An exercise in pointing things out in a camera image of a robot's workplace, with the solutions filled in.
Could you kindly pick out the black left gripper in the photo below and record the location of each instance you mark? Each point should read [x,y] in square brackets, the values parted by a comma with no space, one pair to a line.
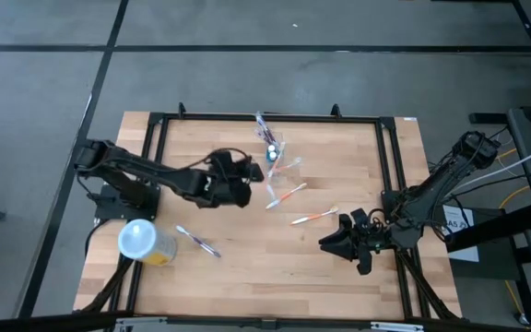
[219,184]

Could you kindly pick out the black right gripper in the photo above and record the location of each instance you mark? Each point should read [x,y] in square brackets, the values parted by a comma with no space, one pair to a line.
[374,240]

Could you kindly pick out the blue mouthwash bottle white cap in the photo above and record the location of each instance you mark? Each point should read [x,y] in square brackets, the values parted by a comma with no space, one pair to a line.
[271,148]
[273,157]

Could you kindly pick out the plastic-wrapped purple white toothbrush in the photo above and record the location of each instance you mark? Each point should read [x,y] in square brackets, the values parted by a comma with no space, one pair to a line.
[198,241]
[268,136]
[261,122]

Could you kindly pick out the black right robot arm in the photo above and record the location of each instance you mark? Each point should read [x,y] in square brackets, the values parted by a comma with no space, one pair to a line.
[436,184]

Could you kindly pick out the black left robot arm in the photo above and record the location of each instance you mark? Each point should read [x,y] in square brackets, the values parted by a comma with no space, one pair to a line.
[145,170]

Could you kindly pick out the clear plastic cup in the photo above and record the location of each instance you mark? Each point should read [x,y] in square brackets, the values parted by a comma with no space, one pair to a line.
[288,150]

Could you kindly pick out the black crossbar silver brackets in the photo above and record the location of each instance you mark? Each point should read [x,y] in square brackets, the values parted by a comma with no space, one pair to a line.
[265,323]

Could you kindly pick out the white paper sign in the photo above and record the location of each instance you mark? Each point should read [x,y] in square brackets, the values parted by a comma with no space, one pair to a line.
[466,253]

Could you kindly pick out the white lidded yellow canister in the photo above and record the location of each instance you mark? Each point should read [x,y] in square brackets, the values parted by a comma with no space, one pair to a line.
[138,240]

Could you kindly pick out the black stand beam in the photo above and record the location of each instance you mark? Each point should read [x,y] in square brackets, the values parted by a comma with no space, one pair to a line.
[491,228]

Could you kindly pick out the short black bar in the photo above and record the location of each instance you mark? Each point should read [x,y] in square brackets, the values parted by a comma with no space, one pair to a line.
[489,118]

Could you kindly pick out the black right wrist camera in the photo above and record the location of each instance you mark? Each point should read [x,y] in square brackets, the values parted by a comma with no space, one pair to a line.
[346,222]

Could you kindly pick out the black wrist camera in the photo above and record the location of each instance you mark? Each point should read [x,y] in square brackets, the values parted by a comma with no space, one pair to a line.
[346,222]
[235,159]

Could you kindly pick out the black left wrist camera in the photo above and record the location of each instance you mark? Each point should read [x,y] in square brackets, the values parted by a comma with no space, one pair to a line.
[235,159]

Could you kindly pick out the black table frame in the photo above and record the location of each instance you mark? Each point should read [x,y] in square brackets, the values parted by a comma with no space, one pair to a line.
[339,118]

